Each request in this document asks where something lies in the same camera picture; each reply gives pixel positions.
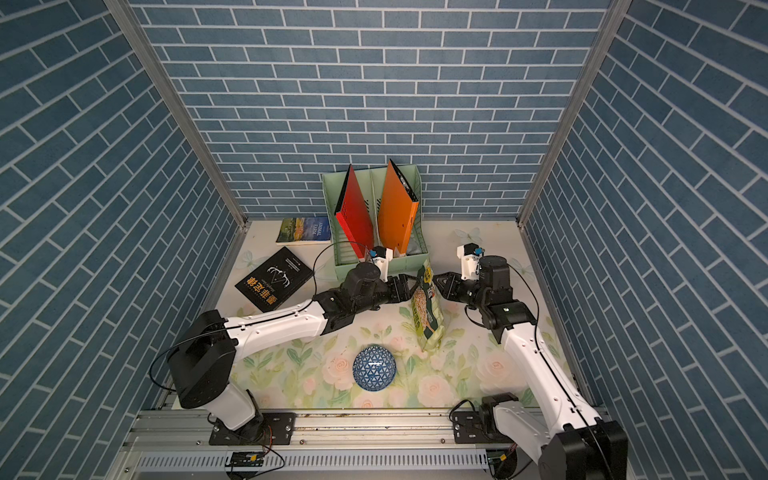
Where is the orange file folder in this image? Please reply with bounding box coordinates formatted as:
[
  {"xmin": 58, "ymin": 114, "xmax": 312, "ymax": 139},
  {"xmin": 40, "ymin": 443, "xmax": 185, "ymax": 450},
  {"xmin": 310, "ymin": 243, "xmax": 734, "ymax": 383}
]
[{"xmin": 377, "ymin": 160, "xmax": 419, "ymax": 257}]

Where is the green oats bag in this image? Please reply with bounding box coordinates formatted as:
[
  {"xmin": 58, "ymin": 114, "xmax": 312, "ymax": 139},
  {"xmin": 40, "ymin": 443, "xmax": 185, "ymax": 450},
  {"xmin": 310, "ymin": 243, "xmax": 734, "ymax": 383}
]
[{"xmin": 411, "ymin": 260, "xmax": 445, "ymax": 351}]

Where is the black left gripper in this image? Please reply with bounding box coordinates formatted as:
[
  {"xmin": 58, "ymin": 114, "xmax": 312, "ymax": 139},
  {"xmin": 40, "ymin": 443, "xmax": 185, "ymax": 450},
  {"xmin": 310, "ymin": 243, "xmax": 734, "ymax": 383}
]
[{"xmin": 350, "ymin": 273, "xmax": 422, "ymax": 315}]

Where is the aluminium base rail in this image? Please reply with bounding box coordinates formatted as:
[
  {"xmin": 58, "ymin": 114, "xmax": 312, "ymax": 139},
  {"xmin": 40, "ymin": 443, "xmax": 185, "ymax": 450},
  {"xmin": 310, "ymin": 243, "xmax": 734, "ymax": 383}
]
[{"xmin": 107, "ymin": 407, "xmax": 634, "ymax": 480}]

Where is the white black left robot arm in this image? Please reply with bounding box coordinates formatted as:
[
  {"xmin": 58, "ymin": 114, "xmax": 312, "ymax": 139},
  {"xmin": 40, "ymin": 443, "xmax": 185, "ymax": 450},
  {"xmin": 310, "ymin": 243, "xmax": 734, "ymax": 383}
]
[{"xmin": 166, "ymin": 262, "xmax": 418, "ymax": 431}]

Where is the red file folder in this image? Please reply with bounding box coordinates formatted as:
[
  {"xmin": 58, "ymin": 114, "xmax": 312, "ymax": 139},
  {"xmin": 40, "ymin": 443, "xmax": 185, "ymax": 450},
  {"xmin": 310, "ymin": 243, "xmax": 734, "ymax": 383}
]
[{"xmin": 334, "ymin": 166, "xmax": 374, "ymax": 260}]

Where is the small black controller box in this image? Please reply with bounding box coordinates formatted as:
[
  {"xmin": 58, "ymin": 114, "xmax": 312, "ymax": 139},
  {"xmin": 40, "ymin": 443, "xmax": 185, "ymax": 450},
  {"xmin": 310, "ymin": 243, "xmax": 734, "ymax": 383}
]
[{"xmin": 225, "ymin": 451, "xmax": 265, "ymax": 471}]

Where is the blue patterned ceramic bowl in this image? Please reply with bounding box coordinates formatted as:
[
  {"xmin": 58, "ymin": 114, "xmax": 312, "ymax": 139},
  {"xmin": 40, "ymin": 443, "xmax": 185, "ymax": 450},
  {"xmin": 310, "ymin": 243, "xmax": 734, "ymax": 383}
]
[{"xmin": 352, "ymin": 345, "xmax": 397, "ymax": 392}]

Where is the landscape cover book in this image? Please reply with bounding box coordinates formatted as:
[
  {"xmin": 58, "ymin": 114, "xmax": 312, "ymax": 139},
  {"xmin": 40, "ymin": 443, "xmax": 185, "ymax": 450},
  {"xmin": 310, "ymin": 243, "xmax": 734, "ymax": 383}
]
[{"xmin": 276, "ymin": 217, "xmax": 332, "ymax": 245}]

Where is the black book with antlers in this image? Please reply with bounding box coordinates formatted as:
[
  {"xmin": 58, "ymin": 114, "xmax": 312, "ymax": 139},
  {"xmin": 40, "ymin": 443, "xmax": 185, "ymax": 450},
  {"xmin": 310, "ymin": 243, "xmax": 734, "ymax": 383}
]
[{"xmin": 235, "ymin": 247, "xmax": 313, "ymax": 312}]

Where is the mint green file organizer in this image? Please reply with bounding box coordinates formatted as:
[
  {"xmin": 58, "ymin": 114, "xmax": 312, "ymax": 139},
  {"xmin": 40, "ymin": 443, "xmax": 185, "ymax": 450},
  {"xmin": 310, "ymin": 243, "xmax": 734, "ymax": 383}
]
[{"xmin": 322, "ymin": 161, "xmax": 428, "ymax": 280}]

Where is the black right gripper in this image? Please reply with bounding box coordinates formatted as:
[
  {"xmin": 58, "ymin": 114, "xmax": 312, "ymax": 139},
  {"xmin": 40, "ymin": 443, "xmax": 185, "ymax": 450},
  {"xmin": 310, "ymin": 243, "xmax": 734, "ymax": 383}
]
[{"xmin": 432, "ymin": 271, "xmax": 488, "ymax": 311}]

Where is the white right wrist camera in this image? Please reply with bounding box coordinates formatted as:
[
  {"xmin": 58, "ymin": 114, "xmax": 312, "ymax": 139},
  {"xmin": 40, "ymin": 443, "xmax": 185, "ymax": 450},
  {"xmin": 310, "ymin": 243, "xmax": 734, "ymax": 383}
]
[{"xmin": 457, "ymin": 243, "xmax": 484, "ymax": 280}]

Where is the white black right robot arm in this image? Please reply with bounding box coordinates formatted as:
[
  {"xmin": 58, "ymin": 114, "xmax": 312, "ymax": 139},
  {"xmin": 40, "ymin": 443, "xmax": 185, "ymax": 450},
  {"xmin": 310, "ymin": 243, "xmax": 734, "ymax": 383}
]
[{"xmin": 433, "ymin": 251, "xmax": 629, "ymax": 479}]

